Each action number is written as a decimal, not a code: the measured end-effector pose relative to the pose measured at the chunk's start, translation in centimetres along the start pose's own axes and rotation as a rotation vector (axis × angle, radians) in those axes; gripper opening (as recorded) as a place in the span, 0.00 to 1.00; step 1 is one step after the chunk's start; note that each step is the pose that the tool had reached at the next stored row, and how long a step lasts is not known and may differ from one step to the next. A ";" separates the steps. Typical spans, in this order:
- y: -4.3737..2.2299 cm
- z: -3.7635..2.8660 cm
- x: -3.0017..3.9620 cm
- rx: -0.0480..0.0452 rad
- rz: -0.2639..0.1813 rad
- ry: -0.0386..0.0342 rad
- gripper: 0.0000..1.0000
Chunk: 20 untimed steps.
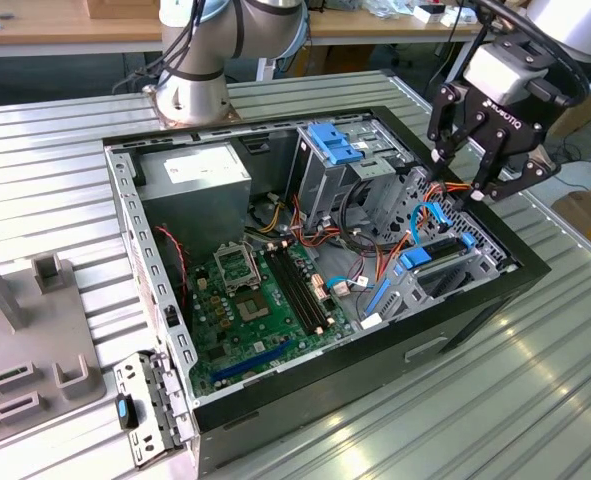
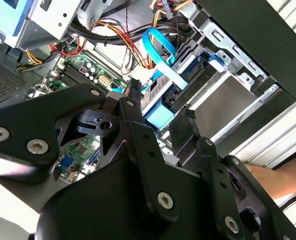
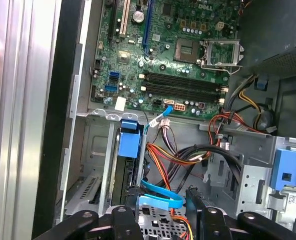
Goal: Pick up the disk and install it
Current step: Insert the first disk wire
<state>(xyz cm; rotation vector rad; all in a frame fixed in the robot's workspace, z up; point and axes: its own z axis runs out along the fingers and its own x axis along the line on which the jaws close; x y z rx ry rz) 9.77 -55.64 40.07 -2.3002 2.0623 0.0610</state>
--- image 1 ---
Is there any orange yellow wire bundle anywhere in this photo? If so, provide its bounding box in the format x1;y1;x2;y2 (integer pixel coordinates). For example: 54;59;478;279
244;192;376;251

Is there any grey parts rack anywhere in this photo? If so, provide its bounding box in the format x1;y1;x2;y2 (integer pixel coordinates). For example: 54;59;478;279
0;234;107;441

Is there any thin light blue wire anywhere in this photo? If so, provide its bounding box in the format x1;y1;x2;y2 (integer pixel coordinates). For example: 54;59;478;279
324;276;376;292

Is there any grey power supply unit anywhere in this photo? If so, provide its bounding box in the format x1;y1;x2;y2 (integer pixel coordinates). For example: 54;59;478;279
133;142;253;251

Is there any orange power wire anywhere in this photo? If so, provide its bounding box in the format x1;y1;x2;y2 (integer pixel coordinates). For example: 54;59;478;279
374;178;484;281

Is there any black RAM slot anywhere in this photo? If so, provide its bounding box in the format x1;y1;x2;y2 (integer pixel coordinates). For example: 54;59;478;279
266;249;319;336
280;246;329;328
287;244;334;324
273;248;324;332

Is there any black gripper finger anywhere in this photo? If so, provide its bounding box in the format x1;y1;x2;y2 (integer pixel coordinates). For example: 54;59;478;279
469;127;562;202
426;81;491;177

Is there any white box with black top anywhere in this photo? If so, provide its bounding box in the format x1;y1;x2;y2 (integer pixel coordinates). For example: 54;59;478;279
413;3;447;25

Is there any hinged metal slot bracket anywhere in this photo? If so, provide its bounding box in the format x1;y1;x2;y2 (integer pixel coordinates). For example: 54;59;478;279
113;349;199;469

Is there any black open PC case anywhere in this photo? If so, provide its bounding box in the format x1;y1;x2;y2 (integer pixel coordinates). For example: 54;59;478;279
100;103;551;476

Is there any metal optical drive cage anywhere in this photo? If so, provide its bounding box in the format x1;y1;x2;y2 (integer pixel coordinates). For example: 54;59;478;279
289;119;416;231

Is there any blue plastic drive latch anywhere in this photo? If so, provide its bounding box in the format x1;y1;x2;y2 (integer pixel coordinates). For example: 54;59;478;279
306;121;366;165

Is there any hard disk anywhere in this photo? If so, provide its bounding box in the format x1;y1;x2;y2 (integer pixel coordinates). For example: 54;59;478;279
364;232;477;321

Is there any red and black fan wire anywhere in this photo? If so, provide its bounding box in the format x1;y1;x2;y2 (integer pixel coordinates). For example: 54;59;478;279
153;224;192;311

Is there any green motherboard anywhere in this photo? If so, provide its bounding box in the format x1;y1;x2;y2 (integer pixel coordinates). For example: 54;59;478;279
187;239;359;401

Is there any blue flat data wire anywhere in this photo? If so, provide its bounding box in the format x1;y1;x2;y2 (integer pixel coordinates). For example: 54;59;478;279
408;199;449;246

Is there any cardboard box with white label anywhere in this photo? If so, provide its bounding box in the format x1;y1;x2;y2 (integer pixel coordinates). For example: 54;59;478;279
549;188;591;261

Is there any black latch with blue stripe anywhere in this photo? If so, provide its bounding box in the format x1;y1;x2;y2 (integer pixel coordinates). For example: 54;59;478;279
116;392;141;430

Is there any CPU socket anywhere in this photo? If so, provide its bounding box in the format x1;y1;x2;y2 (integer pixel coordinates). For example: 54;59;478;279
229;288;274;326

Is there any metal disk bay cage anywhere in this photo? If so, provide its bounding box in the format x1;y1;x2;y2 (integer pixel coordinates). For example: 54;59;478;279
359;164;519;326

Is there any white flat board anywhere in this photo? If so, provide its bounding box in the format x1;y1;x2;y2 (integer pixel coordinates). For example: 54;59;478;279
549;160;591;211

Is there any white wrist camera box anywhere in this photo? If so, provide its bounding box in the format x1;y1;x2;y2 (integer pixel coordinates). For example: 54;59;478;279
462;41;551;109

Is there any metal socket cover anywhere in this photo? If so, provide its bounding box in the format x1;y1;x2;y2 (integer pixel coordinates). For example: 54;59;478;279
212;242;263;292

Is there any blue expansion slot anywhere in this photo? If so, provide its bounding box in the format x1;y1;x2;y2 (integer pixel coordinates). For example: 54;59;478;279
212;339;292;382

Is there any large plain cardboard box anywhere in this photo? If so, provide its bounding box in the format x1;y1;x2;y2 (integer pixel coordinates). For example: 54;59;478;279
544;92;591;137

